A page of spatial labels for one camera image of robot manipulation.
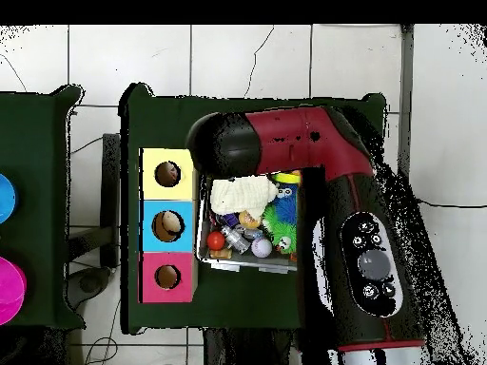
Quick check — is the green spiky rubber toy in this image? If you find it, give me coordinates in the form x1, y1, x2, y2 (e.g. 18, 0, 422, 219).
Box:
262, 204, 299, 255

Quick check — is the blue spiky rubber ball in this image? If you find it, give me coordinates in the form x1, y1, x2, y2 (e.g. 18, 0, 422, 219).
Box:
273, 195, 299, 226

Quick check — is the red orange ball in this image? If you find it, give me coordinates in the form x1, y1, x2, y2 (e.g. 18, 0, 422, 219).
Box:
205, 230, 227, 252

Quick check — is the blue plastic bowl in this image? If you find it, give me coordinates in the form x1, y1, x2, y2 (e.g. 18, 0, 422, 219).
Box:
0, 173, 19, 225

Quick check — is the grey metal pole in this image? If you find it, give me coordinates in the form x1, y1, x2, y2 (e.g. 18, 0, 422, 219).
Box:
397, 24, 415, 178

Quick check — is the white baseball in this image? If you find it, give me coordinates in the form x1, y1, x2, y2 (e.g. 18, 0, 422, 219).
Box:
250, 236, 274, 259

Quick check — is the magenta plastic bowl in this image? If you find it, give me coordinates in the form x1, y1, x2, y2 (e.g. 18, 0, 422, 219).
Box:
0, 256, 28, 327

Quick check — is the thin black cable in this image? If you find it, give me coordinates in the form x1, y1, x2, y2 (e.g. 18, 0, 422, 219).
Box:
416, 197, 487, 210

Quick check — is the cream muslin cloth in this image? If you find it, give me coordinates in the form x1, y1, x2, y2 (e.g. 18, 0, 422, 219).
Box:
209, 176, 280, 221

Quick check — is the silver mesh bin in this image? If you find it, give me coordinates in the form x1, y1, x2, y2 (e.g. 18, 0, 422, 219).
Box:
196, 174, 302, 275

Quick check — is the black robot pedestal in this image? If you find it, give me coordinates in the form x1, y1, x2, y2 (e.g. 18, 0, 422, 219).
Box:
203, 328, 302, 365

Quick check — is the wooden box with three holes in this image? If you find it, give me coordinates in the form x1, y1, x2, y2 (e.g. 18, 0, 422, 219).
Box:
138, 147, 200, 304

